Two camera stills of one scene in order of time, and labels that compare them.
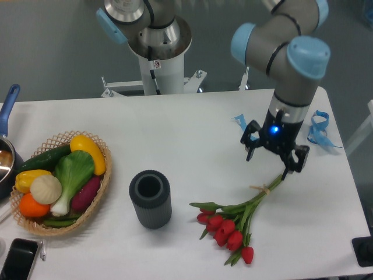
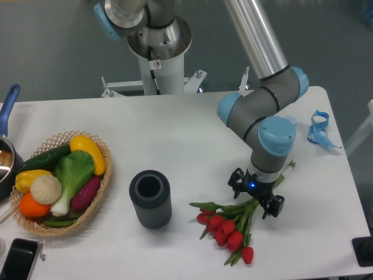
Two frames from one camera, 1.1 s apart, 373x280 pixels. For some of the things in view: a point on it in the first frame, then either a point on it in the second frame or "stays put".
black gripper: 279,135 -> 260,190
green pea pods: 61,221 stays put
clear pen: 43,250 stays put
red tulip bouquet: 230,224 stays put
